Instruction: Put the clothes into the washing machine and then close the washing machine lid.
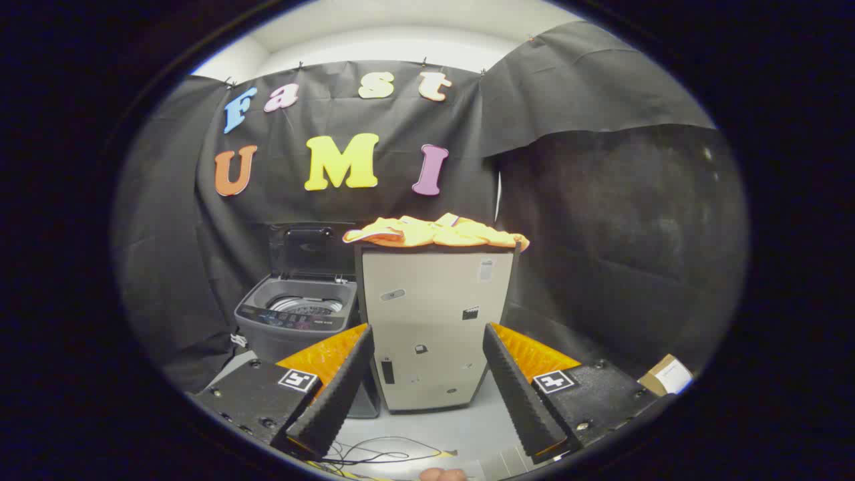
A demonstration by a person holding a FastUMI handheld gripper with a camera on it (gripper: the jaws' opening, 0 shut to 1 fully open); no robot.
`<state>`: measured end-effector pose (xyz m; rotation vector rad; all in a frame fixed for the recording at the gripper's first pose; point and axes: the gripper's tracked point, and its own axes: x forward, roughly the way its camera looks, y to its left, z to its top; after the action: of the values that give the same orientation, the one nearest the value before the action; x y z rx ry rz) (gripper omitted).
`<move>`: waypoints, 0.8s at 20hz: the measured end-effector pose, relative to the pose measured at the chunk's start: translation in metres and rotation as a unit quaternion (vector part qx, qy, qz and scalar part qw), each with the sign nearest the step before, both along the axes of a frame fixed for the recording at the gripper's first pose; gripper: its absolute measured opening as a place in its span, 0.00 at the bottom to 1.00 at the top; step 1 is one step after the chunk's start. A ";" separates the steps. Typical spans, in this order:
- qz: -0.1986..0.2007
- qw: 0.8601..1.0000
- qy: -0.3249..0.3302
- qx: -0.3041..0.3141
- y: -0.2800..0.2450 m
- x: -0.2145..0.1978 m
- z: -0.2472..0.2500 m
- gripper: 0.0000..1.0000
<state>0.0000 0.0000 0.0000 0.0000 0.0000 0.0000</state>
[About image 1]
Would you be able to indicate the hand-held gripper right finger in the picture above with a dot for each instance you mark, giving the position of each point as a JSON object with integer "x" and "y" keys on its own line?
{"x": 518, "y": 394}

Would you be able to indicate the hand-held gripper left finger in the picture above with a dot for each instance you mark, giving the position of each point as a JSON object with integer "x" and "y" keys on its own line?
{"x": 337, "y": 394}

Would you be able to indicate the grey washing machine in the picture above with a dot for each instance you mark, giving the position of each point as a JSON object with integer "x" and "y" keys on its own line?
{"x": 267, "y": 337}

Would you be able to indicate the yellow polo shirt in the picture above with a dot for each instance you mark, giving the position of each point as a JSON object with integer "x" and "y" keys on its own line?
{"x": 434, "y": 232}

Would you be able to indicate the beige cabinet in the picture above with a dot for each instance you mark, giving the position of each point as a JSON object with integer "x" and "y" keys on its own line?
{"x": 434, "y": 314}

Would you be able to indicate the cardboard box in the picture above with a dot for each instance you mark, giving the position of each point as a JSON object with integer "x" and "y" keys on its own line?
{"x": 662, "y": 375}

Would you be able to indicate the black backdrop cloth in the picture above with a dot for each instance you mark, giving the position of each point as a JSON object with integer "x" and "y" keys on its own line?
{"x": 374, "y": 200}

